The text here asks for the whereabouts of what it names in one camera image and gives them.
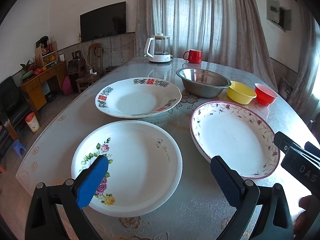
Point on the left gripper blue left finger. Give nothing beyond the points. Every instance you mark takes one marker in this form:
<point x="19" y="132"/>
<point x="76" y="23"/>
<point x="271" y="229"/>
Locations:
<point x="44" y="221"/>

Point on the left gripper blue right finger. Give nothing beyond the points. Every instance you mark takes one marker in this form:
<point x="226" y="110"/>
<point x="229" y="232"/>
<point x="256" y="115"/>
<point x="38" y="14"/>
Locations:
<point x="274" y="221"/>

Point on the white plate purple floral rim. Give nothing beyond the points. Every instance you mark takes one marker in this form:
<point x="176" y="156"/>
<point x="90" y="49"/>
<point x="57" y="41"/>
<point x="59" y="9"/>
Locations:
<point x="239" y="136"/>

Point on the right human hand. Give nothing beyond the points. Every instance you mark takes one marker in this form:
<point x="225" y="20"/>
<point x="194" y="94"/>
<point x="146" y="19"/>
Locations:
<point x="307" y="223"/>

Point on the red plastic bowl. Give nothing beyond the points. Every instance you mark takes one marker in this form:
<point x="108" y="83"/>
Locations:
<point x="265" y="95"/>

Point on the blue plastic stool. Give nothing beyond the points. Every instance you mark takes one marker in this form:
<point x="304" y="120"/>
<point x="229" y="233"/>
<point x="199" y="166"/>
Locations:
<point x="18" y="147"/>

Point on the yellow plastic bowl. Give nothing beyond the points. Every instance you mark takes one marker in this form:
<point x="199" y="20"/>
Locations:
<point x="240" y="93"/>

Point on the white red trash bin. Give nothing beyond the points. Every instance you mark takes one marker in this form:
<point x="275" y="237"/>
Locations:
<point x="32" y="122"/>

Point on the lace patterned table cover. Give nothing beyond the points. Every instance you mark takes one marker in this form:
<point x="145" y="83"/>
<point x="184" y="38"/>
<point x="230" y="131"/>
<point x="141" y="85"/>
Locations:
<point x="197" y="209"/>

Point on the white plate rose pattern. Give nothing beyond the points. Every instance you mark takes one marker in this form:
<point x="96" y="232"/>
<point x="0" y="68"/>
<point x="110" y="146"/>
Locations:
<point x="144" y="167"/>

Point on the black sofa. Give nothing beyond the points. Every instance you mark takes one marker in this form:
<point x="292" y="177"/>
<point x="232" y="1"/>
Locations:
<point x="14" y="107"/>

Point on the stainless steel bowl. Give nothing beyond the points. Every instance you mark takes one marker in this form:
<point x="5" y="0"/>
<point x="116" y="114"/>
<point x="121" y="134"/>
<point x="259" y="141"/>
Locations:
<point x="203" y="83"/>

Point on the wooden desk cabinet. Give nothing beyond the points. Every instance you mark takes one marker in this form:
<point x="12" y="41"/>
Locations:
<point x="33" y="88"/>

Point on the red mug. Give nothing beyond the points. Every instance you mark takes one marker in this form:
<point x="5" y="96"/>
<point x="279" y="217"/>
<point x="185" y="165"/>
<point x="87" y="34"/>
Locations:
<point x="193" y="56"/>

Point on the white plate red blue pattern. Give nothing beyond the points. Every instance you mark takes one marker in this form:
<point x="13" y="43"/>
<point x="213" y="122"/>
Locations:
<point x="137" y="97"/>

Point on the beige window curtain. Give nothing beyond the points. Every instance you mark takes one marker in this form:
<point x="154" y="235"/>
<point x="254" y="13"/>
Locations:
<point x="228" y="32"/>

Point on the wooden shelf with items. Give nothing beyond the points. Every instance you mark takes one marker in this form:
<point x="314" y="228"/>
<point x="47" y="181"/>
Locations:
<point x="46" y="54"/>

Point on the wooden chair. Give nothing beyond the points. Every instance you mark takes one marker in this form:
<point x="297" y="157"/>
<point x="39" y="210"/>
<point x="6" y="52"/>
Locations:
<point x="94" y="67"/>

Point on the white glass electric kettle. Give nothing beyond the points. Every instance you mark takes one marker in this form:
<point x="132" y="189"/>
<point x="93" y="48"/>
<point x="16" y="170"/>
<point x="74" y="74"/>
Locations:
<point x="157" y="48"/>

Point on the wall electrical box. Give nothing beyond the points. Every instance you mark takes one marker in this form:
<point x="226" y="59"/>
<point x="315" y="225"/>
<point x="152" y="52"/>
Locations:
<point x="279" y="15"/>

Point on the black wall television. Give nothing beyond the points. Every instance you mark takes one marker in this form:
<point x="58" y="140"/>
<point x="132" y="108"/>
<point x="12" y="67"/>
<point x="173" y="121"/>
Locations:
<point x="105" y="21"/>

